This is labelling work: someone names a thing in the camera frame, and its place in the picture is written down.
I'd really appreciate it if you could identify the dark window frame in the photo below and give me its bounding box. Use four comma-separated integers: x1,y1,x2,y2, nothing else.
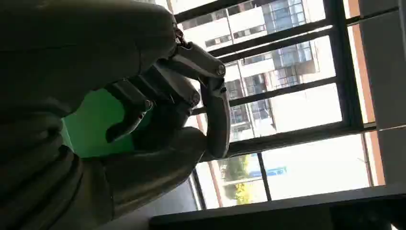
171,0,406,211

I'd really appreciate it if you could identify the green plastic crate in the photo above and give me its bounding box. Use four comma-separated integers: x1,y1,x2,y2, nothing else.
61,89,154,159

